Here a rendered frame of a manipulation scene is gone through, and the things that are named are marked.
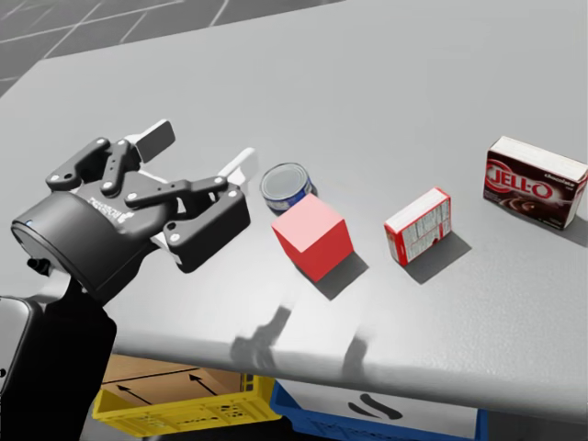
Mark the yellow box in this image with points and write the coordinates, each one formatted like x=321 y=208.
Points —
x=193 y=413

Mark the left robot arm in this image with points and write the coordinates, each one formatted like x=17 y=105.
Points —
x=50 y=358

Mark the blue box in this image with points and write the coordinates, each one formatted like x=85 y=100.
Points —
x=282 y=409

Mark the brown box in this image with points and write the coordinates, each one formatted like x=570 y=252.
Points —
x=161 y=374

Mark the dark red and white carton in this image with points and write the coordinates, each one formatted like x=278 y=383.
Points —
x=528 y=188

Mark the blue flat can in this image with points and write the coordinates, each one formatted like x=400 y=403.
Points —
x=287 y=184

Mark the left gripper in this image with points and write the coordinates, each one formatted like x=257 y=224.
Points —
x=78 y=239

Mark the pink cube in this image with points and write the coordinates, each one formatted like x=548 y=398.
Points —
x=312 y=239

